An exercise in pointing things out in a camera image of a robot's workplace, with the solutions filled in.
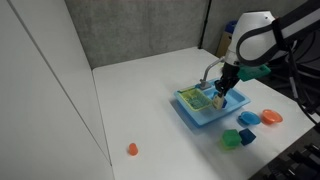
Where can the dark blue cube in sink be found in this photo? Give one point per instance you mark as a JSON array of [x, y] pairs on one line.
[[224, 103]]

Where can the small orange cup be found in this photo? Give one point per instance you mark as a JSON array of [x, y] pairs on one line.
[[133, 150]]

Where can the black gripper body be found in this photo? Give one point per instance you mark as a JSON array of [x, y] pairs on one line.
[[228, 79]]

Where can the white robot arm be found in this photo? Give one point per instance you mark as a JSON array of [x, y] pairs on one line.
[[259, 37]]

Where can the yellow-green drying rack basket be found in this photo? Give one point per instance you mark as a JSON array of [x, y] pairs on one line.
[[195, 99]]

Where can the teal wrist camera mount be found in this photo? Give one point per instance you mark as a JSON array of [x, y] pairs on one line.
[[247, 73]]

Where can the light blue toy sink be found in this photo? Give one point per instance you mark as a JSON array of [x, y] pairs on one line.
[[235, 99]]

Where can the blue plastic plate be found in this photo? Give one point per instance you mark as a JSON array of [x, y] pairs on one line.
[[249, 118]]

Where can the orange plastic plate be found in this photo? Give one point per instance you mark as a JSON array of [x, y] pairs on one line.
[[269, 117]]

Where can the grey toy faucet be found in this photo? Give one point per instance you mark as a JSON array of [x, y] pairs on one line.
[[203, 82]]

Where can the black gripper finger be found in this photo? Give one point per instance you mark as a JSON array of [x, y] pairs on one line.
[[226, 94], [218, 93]]

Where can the wooden toy shelf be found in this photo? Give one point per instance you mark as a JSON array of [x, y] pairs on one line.
[[226, 38]]

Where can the green translucent cube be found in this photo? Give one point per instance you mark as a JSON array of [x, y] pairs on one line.
[[230, 139]]

